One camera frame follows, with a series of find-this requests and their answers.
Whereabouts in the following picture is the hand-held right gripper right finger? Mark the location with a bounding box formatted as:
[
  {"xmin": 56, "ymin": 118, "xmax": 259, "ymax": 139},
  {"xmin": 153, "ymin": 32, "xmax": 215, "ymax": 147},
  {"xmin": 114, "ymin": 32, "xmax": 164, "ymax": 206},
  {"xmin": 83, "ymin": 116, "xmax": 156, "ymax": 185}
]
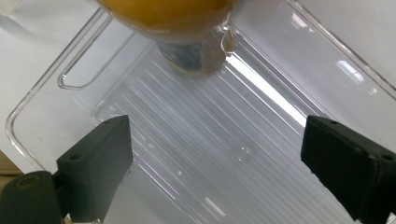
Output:
[{"xmin": 300, "ymin": 115, "xmax": 396, "ymax": 224}]

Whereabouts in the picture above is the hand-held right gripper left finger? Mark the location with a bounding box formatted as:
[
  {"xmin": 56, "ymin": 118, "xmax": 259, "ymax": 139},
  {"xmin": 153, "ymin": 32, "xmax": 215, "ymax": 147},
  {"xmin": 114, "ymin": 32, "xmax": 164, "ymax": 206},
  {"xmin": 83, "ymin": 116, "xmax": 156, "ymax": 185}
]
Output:
[{"xmin": 56, "ymin": 114, "xmax": 134, "ymax": 224}]

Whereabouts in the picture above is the clear plastic tray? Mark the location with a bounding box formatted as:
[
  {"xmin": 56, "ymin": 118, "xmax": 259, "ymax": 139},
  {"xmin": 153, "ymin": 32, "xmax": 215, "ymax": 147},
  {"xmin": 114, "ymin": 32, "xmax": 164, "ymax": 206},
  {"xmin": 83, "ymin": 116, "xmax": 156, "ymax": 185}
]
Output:
[{"xmin": 4, "ymin": 0, "xmax": 396, "ymax": 224}]

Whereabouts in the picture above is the orange drink bottle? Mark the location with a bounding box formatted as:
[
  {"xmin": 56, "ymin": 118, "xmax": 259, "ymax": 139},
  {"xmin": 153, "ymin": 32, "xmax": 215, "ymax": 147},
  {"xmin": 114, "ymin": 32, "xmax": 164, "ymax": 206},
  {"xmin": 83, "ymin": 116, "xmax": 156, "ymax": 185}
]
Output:
[{"xmin": 94, "ymin": 0, "xmax": 247, "ymax": 77}]

